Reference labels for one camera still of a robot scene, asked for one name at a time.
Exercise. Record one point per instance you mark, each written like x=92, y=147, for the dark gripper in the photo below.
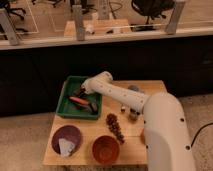
x=79, y=92

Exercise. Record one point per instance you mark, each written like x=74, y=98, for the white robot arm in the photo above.
x=165, y=128

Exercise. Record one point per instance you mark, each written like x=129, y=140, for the green plastic tray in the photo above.
x=68, y=109

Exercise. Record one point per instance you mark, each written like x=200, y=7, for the dark grape bunch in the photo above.
x=114, y=127

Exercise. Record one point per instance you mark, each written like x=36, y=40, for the dark purple plate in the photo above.
x=68, y=132

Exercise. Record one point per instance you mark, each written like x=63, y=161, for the white crumpled tissue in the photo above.
x=66, y=147

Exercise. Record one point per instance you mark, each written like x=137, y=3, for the small glass jar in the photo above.
x=133, y=115

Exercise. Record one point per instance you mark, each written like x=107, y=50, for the wooden table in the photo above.
x=132, y=152

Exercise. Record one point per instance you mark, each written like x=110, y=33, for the brown wooden bowl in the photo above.
x=105, y=150

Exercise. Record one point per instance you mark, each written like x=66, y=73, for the light wooden board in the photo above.
x=99, y=27

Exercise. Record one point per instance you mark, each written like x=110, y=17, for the yellow apple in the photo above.
x=142, y=136

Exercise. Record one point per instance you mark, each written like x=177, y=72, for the black office chair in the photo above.
x=152, y=8

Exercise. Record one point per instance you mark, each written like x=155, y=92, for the grey metal post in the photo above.
x=78, y=20
x=175, y=16
x=8, y=27

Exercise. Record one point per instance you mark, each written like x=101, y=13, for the grey metal post left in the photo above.
x=8, y=27

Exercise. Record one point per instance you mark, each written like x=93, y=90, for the grey metal post right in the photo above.
x=175, y=16

